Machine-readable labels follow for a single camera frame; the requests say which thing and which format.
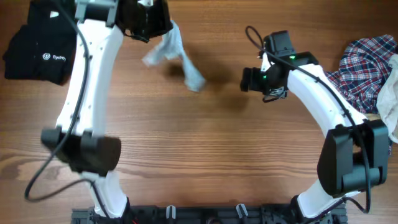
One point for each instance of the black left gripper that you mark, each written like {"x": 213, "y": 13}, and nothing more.
{"x": 161, "y": 9}

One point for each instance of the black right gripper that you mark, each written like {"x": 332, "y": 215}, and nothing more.
{"x": 250, "y": 81}

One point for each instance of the light blue striped shirt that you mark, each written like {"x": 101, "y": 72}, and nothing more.
{"x": 170, "y": 48}

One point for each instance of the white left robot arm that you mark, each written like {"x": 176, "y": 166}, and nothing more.
{"x": 78, "y": 138}

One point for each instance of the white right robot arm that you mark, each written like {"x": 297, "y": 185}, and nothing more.
{"x": 353, "y": 159}

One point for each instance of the red blue plaid shirt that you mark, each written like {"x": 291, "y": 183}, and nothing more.
{"x": 362, "y": 71}

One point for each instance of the black folded polo shirt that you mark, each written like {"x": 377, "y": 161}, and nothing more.
{"x": 43, "y": 48}

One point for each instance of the cream white cloth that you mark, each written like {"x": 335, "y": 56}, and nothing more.
{"x": 387, "y": 100}

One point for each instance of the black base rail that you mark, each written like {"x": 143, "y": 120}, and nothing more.
{"x": 266, "y": 214}

